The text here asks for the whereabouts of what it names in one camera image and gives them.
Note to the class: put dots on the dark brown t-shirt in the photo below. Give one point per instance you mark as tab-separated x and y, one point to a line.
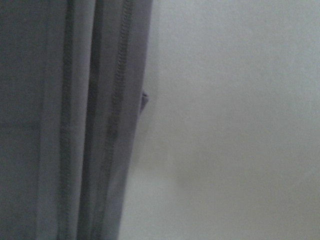
71	93

